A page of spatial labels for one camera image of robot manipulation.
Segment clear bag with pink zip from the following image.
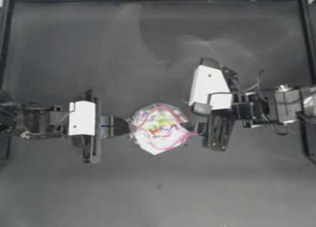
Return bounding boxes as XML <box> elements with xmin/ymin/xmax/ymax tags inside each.
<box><xmin>128</xmin><ymin>102</ymin><xmax>200</xmax><ymax>157</ymax></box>

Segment gripper's white camera mount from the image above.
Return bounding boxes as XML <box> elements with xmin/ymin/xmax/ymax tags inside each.
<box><xmin>67</xmin><ymin>100</ymin><xmax>98</xmax><ymax>137</ymax></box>
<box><xmin>188</xmin><ymin>64</ymin><xmax>235</xmax><ymax>112</ymax></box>

